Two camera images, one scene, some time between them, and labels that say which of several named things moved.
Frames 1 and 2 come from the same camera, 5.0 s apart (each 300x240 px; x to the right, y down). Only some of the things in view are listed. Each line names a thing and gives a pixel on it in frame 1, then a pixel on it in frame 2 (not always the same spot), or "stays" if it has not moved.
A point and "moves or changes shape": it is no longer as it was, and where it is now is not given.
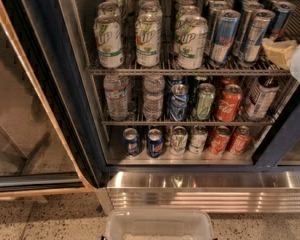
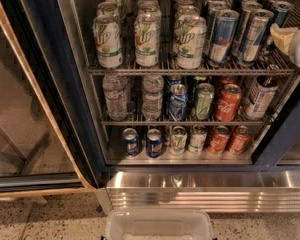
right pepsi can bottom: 155,143 stays
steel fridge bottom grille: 270,191 stays
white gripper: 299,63 → 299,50
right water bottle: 153,96 stays
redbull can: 282,16 moves or changes shape
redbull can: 260,25 stays
